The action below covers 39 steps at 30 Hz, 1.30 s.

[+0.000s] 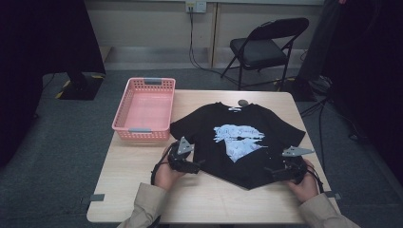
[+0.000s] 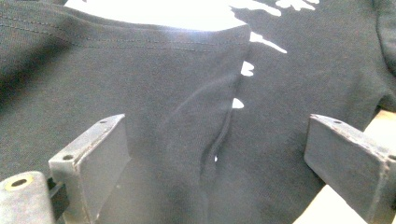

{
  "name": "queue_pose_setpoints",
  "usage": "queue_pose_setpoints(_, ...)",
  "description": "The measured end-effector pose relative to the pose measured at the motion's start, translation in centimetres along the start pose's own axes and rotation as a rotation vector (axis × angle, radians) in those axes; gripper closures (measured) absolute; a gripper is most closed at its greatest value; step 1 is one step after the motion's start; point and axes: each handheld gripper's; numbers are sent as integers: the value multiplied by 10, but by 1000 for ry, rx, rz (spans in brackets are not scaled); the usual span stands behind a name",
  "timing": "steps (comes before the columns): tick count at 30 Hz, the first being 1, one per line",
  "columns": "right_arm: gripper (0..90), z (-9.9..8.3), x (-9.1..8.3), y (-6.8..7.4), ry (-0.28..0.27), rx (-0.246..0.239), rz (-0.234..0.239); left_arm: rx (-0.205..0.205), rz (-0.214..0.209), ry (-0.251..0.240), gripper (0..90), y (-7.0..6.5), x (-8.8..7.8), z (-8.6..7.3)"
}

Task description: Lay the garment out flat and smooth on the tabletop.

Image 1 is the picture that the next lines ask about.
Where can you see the white wall socket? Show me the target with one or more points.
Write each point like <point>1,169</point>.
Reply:
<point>196,6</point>

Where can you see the black curtain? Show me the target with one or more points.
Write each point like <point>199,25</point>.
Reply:
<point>38,47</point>
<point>370,63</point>

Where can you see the black folding chair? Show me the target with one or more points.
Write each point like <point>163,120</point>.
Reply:
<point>259,52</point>

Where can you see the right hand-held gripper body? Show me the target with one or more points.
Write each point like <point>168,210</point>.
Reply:
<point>296,169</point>

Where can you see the grey table edge bracket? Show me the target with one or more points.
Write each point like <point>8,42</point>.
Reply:
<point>335,195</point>
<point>97,197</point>

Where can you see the person's left hand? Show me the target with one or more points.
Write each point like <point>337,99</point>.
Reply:
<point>166,175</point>

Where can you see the black striped stand base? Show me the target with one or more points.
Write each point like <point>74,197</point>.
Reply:
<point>80,88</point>

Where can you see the dark round table grommet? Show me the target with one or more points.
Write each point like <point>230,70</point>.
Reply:
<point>243,102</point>

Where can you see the black printed t-shirt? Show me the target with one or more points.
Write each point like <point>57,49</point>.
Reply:
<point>202,133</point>

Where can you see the pink plastic basket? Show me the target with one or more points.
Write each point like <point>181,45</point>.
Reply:
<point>149,110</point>

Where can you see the person's right hand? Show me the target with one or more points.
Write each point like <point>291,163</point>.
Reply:
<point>305,188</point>

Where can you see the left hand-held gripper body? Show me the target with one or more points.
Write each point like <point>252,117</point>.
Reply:
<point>179,160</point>

